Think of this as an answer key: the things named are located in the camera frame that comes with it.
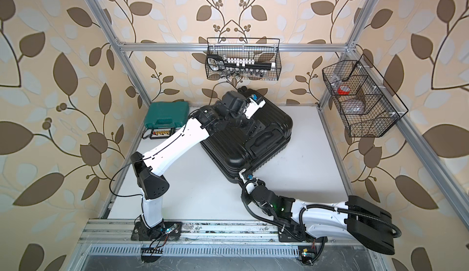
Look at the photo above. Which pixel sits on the socket set rail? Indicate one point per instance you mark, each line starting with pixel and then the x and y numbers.
pixel 249 64

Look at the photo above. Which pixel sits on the back wall wire basket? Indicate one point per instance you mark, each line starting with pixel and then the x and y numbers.
pixel 243 57

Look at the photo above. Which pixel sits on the black handled scissors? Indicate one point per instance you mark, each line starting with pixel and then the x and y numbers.
pixel 215 63

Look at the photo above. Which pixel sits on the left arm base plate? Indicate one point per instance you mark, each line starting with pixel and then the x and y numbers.
pixel 169 230

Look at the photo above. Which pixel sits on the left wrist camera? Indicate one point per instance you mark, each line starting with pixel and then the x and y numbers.
pixel 254 103

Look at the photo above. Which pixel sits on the red lid in basket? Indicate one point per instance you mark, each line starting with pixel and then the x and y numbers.
pixel 343 90

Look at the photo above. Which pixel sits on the black screwdriver bit holder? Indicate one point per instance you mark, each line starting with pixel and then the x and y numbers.
pixel 161 133

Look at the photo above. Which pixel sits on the green plastic tool case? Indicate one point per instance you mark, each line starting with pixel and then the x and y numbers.
pixel 167 115

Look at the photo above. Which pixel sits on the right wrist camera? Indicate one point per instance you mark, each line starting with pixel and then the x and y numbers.
pixel 250 183

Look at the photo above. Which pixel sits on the right wall wire basket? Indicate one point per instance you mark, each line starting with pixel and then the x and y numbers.
pixel 372 107

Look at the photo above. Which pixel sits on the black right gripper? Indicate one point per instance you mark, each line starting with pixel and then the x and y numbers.
pixel 243 185

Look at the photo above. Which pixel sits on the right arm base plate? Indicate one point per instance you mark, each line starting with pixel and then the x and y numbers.
pixel 292 233

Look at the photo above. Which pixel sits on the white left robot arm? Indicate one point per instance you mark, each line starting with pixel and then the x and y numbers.
pixel 150 166

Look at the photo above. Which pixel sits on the black hard-shell suitcase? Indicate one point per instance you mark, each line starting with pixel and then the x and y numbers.
pixel 232 151

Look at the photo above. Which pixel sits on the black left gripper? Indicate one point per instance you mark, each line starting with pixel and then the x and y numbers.
pixel 250 126

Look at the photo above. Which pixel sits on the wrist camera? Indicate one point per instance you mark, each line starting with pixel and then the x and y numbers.
pixel 250 183
pixel 254 103

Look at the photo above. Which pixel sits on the wall wire basket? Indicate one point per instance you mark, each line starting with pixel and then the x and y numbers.
pixel 372 107
pixel 243 57

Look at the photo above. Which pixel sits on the aluminium frame rail front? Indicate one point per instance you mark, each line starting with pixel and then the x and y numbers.
pixel 219 238

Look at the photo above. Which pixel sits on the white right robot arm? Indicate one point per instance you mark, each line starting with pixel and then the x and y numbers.
pixel 301 221

